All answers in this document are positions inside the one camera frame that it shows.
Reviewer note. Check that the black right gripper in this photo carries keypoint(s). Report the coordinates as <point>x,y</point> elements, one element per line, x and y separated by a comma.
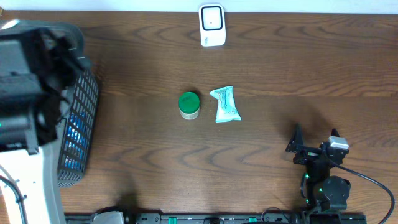
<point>297,140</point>

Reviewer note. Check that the light blue wet wipes pack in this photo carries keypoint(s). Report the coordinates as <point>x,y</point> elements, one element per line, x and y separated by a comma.
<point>226,110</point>

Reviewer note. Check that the green lid jar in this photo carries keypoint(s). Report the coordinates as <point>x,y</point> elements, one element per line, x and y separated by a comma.
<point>189,105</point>

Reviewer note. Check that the blue Oreo cookie pack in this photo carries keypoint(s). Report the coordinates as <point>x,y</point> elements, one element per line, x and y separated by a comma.
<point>75,144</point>

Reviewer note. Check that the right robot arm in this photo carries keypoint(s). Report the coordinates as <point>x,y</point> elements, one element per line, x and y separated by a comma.
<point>326,195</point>

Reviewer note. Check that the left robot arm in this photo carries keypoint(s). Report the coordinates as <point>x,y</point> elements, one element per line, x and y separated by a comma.
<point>30,186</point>

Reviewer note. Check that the grey plastic mesh basket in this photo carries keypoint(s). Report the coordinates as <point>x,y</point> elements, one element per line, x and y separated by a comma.
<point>48,93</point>

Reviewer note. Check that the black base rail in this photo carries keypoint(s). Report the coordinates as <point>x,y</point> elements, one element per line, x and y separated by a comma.
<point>155,218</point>

